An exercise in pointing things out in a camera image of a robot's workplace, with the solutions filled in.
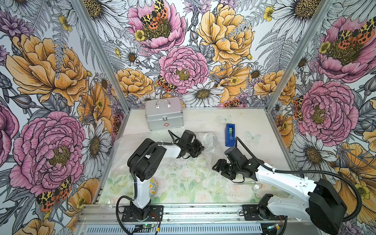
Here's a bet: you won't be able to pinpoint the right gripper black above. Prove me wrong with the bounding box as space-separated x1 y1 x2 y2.
212 159 241 182

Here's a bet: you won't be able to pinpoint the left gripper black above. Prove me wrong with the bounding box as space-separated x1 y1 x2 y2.
186 138 206 158

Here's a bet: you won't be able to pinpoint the clear bubble wrap sheet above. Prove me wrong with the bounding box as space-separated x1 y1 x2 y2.
100 133 227 204

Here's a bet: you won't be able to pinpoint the blue yellow patterned bowl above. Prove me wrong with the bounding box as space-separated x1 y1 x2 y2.
198 132 217 151

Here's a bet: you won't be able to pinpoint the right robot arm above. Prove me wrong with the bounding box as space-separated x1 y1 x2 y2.
212 147 347 235

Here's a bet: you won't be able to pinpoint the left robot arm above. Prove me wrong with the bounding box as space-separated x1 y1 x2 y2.
127 130 205 221

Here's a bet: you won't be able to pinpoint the silver scissors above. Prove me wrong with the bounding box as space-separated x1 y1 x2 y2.
234 180 258 185

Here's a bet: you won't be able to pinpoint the blue tape dispenser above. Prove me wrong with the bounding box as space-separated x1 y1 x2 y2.
225 123 236 147

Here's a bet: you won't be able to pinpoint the silver aluminium case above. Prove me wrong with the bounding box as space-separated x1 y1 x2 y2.
145 98 184 131

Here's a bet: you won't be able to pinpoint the upside-down yellow blue bowl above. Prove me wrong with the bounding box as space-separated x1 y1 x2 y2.
149 178 159 198

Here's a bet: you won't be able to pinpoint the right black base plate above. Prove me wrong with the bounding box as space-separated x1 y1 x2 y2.
242 204 285 222

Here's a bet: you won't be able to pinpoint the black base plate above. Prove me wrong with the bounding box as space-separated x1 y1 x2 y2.
121 205 164 222
242 204 285 222

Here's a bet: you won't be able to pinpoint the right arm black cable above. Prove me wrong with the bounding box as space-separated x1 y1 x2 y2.
234 136 362 223

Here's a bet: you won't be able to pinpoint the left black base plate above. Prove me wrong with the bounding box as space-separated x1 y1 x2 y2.
121 205 164 222

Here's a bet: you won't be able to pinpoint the aluminium front rail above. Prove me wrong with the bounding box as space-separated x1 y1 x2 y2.
77 203 327 224

